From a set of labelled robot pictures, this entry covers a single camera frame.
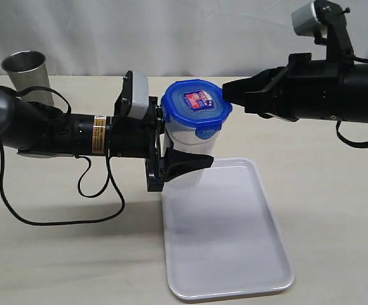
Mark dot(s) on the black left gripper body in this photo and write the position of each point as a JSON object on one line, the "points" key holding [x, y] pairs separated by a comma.
{"points": [[132, 138]]}

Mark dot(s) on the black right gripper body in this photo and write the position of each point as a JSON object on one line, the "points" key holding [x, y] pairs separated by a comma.
{"points": [[280, 106]]}

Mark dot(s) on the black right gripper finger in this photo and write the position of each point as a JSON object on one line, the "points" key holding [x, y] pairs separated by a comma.
{"points": [[263, 85]]}

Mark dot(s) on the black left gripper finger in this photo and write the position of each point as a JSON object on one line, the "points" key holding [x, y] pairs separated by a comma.
{"points": [[154, 116], [162, 169]]}

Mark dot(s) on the blue plastic lid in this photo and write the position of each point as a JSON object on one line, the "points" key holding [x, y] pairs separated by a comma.
{"points": [[196, 107]]}

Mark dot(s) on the clear tall plastic container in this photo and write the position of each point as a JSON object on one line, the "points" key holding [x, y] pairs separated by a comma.
{"points": [[183, 138]]}

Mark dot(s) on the stainless steel cup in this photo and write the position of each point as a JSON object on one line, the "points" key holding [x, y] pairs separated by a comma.
{"points": [[26, 69]]}

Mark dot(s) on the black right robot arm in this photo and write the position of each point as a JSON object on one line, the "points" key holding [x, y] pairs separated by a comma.
{"points": [[303, 89]]}

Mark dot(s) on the white rectangular plastic tray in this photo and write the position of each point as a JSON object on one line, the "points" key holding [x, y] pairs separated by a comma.
{"points": [[222, 240]]}

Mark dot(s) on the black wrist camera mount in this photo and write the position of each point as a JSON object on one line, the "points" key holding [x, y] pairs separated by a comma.
{"points": [[133, 101]]}

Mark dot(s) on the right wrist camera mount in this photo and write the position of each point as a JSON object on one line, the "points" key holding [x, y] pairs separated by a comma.
{"points": [[325, 22]]}

